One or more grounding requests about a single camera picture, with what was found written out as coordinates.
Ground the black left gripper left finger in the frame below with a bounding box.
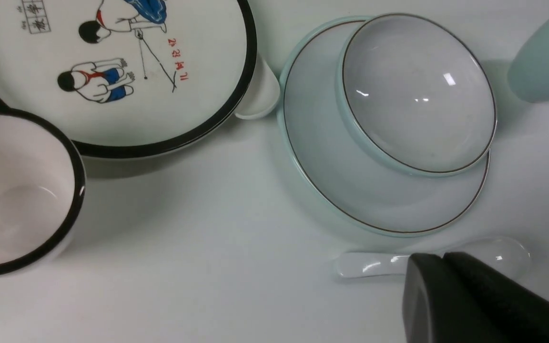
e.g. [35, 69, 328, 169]
[402, 253, 499, 343]

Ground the white spoon under cartoon plate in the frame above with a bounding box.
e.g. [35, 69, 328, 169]
[234, 54, 281, 120]

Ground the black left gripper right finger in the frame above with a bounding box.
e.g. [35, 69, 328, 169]
[444, 252, 549, 343]

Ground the pale blue shallow bowl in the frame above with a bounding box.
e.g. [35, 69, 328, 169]
[334, 13, 498, 177]

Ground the white cup with black rim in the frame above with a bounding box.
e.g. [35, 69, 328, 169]
[0, 109, 86, 277]

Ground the white plate with cartoon figures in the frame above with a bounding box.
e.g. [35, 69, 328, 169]
[0, 0, 258, 159]

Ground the pale blue flat plate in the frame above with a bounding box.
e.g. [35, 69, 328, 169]
[277, 16, 490, 237]

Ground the white ceramic soup spoon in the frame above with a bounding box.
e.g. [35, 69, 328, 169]
[333, 236, 532, 279]

